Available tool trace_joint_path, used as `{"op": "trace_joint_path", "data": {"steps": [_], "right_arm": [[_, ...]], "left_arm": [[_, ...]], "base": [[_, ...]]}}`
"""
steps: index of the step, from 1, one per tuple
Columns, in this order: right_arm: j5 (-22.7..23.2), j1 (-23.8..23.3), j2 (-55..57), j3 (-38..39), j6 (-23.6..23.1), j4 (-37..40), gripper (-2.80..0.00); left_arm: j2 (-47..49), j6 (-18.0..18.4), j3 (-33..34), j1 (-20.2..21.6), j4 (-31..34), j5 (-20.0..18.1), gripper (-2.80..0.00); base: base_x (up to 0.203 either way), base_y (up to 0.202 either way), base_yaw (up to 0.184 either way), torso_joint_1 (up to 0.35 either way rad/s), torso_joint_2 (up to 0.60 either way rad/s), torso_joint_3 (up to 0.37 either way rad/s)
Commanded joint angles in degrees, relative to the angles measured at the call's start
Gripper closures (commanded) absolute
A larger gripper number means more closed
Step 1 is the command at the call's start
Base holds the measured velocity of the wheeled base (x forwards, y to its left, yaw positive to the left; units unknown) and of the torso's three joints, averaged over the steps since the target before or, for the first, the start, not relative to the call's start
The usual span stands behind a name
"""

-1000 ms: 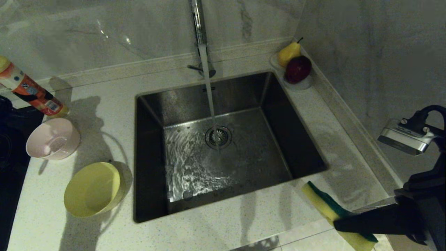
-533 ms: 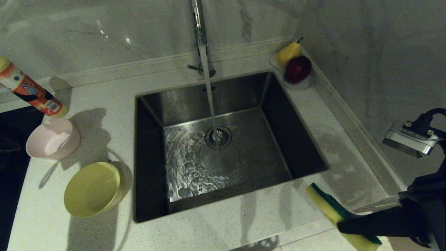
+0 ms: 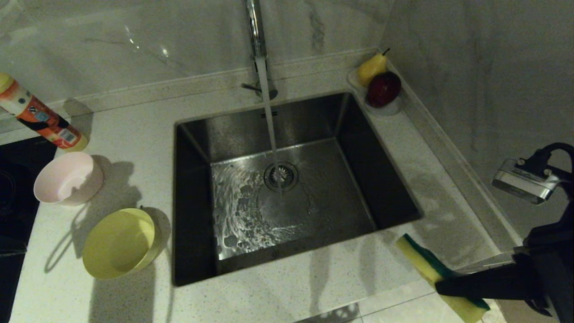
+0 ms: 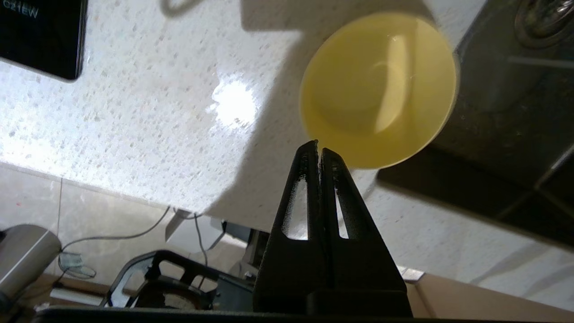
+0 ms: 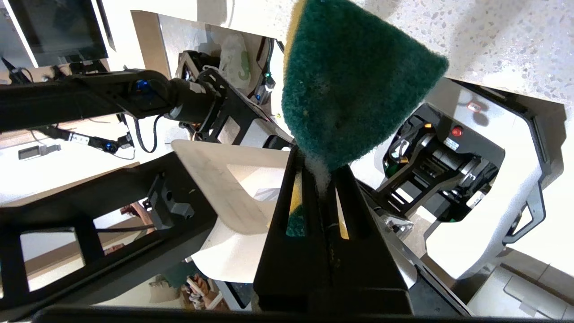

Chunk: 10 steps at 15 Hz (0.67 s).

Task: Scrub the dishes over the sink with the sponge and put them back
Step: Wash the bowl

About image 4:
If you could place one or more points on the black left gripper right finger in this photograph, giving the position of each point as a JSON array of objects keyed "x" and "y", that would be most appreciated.
[{"x": 363, "y": 264}]

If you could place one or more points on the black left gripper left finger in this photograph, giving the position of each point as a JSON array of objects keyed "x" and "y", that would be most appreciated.
[{"x": 287, "y": 264}]

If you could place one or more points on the yellow plastic bowl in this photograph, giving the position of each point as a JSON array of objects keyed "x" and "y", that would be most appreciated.
[{"x": 381, "y": 89}]

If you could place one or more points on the stainless steel sink basin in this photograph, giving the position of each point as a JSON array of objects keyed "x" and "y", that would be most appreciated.
[{"x": 515, "y": 134}]

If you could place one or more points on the beige cabinet front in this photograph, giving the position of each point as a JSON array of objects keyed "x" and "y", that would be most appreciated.
[{"x": 475, "y": 300}]

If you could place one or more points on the silver metal cylinder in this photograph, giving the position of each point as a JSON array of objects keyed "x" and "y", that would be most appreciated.
[{"x": 22, "y": 260}]

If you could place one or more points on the round metal drain strainer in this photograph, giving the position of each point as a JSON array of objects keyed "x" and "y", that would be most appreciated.
[{"x": 545, "y": 22}]

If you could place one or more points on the black induction cooktop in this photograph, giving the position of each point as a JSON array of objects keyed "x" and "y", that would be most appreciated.
[{"x": 40, "y": 40}]

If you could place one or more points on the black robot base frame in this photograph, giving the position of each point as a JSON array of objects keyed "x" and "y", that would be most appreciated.
[{"x": 184, "y": 269}]

